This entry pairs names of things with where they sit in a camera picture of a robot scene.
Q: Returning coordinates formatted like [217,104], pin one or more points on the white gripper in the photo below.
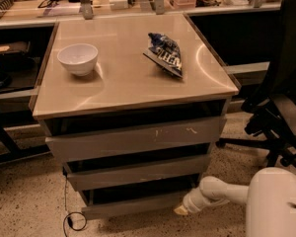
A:
[191,203]

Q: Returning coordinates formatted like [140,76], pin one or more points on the grey bottom drawer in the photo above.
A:
[135,198]

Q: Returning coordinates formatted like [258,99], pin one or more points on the grey drawer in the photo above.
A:
[139,173]
[135,198]
[97,144]

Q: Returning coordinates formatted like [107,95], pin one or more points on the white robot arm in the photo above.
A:
[270,201]

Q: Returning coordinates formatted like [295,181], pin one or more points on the grey middle drawer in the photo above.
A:
[139,173]

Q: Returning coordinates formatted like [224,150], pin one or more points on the grey top drawer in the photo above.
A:
[97,144]

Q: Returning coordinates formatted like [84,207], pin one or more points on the black office chair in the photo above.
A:
[273,104]

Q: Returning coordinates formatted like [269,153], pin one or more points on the blue chip bag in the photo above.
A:
[166,53]

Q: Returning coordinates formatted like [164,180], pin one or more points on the white bowl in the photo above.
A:
[78,59]

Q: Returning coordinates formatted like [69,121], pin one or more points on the long workbench desk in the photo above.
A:
[35,23]

